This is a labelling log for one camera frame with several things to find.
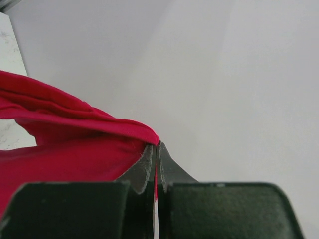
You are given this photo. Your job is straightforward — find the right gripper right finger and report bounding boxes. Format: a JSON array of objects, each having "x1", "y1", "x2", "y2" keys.
[{"x1": 157, "y1": 143, "x2": 304, "y2": 239}]

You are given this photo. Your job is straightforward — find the magenta t shirt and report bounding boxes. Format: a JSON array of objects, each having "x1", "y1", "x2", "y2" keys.
[{"x1": 0, "y1": 71, "x2": 160, "y2": 212}]

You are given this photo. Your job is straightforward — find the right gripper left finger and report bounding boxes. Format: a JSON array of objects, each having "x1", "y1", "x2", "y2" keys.
[{"x1": 0, "y1": 145, "x2": 156, "y2": 239}]

